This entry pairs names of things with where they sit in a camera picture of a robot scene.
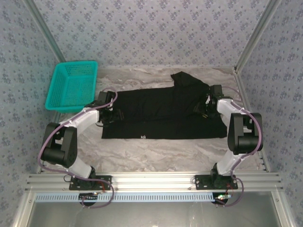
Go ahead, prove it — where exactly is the teal plastic mesh basket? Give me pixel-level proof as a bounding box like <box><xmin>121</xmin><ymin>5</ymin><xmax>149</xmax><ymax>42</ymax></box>
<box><xmin>44</xmin><ymin>60</ymin><xmax>99</xmax><ymax>114</ymax></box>

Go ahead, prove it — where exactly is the black floral print t-shirt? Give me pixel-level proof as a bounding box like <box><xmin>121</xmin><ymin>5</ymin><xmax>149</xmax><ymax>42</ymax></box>
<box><xmin>100</xmin><ymin>70</ymin><xmax>228</xmax><ymax>140</ymax></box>

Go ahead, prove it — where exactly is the small black controller board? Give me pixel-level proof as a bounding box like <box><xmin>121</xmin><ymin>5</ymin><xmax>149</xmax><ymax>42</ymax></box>
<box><xmin>212</xmin><ymin>192</ymin><xmax>232</xmax><ymax>206</ymax></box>
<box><xmin>79</xmin><ymin>192</ymin><xmax>99</xmax><ymax>204</ymax></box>

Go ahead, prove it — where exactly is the grey metal panel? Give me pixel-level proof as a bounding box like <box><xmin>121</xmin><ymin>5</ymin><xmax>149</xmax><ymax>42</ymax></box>
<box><xmin>30</xmin><ymin>202</ymin><xmax>282</xmax><ymax>227</ymax></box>

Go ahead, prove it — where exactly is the aluminium table side rail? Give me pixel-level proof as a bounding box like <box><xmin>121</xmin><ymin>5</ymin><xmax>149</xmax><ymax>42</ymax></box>
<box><xmin>233</xmin><ymin>70</ymin><xmax>272</xmax><ymax>173</ymax></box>
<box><xmin>35</xmin><ymin>111</ymin><xmax>62</xmax><ymax>175</ymax></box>

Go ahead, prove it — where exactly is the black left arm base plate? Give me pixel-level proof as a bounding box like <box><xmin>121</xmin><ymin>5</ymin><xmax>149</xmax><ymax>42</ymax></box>
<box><xmin>69</xmin><ymin>175</ymin><xmax>112</xmax><ymax>191</ymax></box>

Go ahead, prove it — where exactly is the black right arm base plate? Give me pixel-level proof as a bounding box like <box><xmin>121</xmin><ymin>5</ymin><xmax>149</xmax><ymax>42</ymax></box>
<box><xmin>194</xmin><ymin>174</ymin><xmax>239</xmax><ymax>191</ymax></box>

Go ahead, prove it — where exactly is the wide aluminium frame rail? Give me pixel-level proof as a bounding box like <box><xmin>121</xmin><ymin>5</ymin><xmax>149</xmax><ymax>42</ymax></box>
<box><xmin>25</xmin><ymin>172</ymin><xmax>284</xmax><ymax>192</ymax></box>

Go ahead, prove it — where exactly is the aluminium corner post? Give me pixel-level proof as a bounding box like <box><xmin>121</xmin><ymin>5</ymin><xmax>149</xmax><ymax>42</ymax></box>
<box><xmin>23</xmin><ymin>0</ymin><xmax>68</xmax><ymax>63</ymax></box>
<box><xmin>233</xmin><ymin>0</ymin><xmax>284</xmax><ymax>74</ymax></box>

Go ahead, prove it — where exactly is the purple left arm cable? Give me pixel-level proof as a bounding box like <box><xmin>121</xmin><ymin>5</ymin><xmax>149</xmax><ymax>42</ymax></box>
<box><xmin>37</xmin><ymin>87</ymin><xmax>119</xmax><ymax>210</ymax></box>

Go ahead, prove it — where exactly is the white slotted cable duct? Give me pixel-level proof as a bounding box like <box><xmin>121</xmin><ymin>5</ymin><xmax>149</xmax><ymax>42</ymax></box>
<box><xmin>34</xmin><ymin>192</ymin><xmax>216</xmax><ymax>203</ymax></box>

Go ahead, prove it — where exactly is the aluminium frame bar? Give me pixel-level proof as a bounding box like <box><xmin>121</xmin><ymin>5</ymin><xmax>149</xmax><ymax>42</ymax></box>
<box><xmin>270</xmin><ymin>191</ymin><xmax>293</xmax><ymax>227</ymax></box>
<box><xmin>11</xmin><ymin>191</ymin><xmax>36</xmax><ymax>227</ymax></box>

